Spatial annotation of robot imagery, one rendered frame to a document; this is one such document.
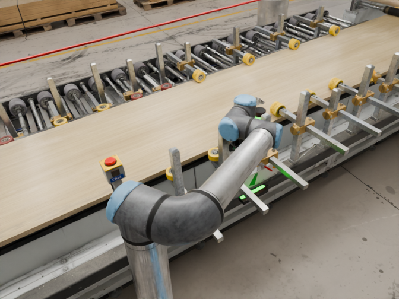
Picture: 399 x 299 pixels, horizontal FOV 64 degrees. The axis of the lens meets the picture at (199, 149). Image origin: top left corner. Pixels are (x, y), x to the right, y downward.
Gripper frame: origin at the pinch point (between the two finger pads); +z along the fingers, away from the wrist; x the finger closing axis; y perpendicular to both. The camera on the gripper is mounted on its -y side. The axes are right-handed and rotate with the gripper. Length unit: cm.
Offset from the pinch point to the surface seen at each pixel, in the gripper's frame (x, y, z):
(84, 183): -40, 69, 7
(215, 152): -21.0, 3.6, 5.6
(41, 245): -28, 97, 22
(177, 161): -6.3, 32.2, -13.4
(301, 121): -6.3, -41.2, -3.6
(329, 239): 15, -66, 97
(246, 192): 6.4, 4.6, 11.5
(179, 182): -6.3, 33.0, -1.3
